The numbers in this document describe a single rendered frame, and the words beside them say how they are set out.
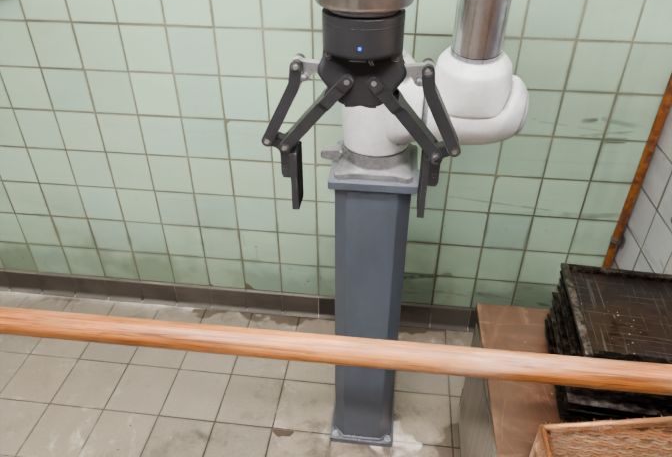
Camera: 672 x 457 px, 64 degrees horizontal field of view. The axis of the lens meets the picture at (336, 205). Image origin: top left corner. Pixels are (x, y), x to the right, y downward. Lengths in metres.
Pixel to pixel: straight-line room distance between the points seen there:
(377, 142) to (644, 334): 0.68
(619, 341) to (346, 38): 0.94
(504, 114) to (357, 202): 0.38
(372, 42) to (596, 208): 1.63
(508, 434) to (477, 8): 0.88
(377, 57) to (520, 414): 1.02
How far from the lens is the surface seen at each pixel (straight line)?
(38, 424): 2.22
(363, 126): 1.19
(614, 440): 1.22
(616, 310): 1.33
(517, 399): 1.38
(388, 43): 0.49
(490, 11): 1.09
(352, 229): 1.31
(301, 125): 0.55
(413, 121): 0.54
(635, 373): 0.63
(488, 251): 2.08
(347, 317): 1.51
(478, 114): 1.16
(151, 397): 2.15
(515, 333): 1.52
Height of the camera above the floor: 1.64
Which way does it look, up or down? 34 degrees down
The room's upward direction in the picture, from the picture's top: straight up
